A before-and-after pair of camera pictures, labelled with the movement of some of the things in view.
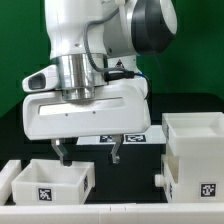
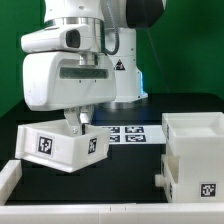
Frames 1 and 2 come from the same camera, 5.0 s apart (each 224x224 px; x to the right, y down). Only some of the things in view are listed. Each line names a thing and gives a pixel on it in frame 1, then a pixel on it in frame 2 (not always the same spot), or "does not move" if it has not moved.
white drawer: [48, 182] -> [52, 144]
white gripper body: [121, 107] -> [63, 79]
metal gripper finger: [59, 147] -> [73, 118]
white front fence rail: [126, 213] does not move
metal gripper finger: [118, 138] -> [84, 113]
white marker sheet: [154, 135] does not move
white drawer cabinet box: [194, 145] does not move
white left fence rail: [7, 175] does not move
